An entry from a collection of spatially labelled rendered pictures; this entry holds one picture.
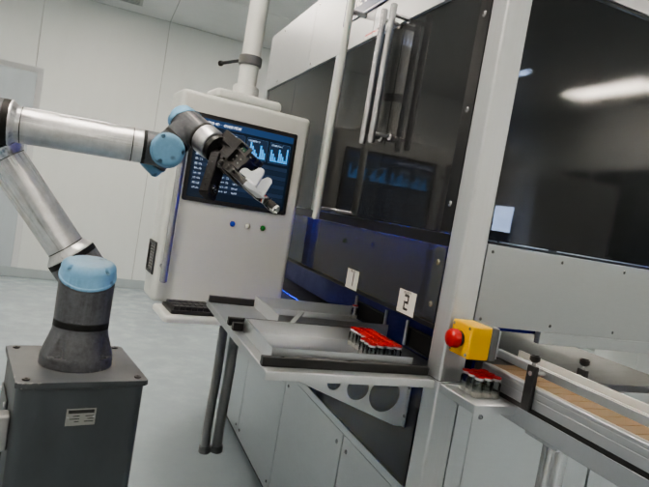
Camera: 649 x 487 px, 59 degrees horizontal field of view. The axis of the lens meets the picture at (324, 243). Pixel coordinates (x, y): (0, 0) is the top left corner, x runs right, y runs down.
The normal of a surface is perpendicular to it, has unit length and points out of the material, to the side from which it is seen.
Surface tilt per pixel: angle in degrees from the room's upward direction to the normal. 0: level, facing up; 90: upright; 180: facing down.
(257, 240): 90
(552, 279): 90
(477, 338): 90
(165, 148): 90
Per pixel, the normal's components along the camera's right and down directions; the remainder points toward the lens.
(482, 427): 0.36, 0.11
